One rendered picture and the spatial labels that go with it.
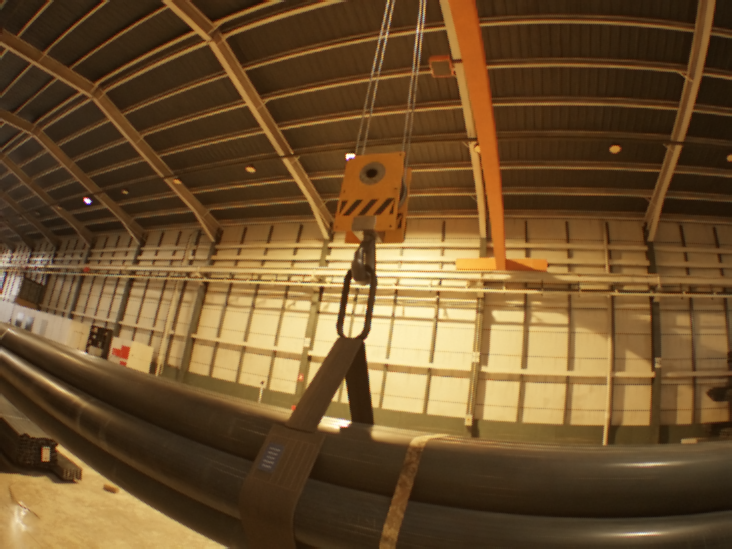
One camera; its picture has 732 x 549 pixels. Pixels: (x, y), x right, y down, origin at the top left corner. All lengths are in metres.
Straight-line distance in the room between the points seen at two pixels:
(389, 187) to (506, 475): 0.93
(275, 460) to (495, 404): 12.18
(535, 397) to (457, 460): 12.19
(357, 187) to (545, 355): 12.13
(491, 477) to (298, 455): 0.43
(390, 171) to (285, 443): 0.90
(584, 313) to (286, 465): 13.04
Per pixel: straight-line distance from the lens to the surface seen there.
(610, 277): 13.49
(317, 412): 1.02
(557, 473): 0.88
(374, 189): 1.34
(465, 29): 5.66
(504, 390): 13.02
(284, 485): 0.94
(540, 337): 13.30
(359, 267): 1.21
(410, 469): 0.88
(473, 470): 0.87
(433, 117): 11.73
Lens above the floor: 1.51
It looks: 19 degrees up
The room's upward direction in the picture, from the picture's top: 9 degrees clockwise
